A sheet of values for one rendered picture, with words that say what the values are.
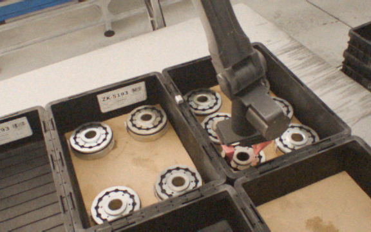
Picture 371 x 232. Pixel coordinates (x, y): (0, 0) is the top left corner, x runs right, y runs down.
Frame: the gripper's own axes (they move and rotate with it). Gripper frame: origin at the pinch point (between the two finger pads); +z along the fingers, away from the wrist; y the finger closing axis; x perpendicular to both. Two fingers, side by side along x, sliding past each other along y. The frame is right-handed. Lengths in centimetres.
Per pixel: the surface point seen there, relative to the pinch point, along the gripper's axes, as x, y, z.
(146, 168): 6.5, -21.1, 4.1
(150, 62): 65, -8, 18
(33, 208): 3.9, -47.1, 4.0
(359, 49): 65, 83, 35
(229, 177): -9.1, -6.7, -6.0
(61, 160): 7.7, -38.4, -4.6
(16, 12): 197, -69, 55
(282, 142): 1.4, 10.7, 1.3
